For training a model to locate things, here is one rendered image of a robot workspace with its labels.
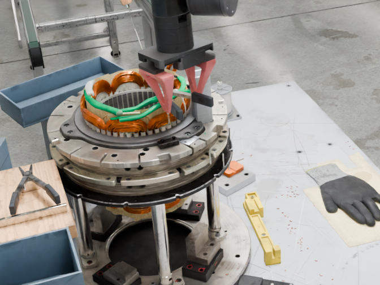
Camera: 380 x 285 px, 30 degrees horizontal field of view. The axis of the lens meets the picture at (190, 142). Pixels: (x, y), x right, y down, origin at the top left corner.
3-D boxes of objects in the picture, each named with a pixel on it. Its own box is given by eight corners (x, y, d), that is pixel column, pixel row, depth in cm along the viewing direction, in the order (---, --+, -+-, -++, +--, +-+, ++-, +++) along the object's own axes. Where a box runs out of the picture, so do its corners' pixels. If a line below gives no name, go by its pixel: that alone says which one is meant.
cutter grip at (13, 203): (15, 215, 105) (13, 206, 104) (10, 215, 105) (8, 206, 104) (20, 199, 108) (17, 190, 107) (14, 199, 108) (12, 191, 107)
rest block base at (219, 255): (181, 276, 132) (181, 267, 131) (200, 250, 138) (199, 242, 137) (206, 283, 130) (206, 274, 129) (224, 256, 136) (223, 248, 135)
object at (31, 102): (115, 163, 172) (100, 55, 157) (140, 181, 164) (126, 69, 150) (22, 204, 160) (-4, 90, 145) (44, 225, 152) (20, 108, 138)
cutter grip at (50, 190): (61, 203, 107) (59, 194, 106) (56, 205, 106) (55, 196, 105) (50, 191, 109) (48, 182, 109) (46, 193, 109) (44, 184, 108)
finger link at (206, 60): (220, 100, 113) (216, 45, 109) (185, 116, 109) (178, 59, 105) (194, 90, 118) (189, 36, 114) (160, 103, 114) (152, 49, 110)
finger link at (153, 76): (204, 107, 111) (199, 51, 107) (168, 123, 108) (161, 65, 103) (178, 96, 116) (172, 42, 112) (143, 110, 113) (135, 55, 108)
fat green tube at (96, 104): (124, 120, 114) (122, 110, 113) (100, 126, 113) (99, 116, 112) (99, 85, 126) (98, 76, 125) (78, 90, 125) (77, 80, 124)
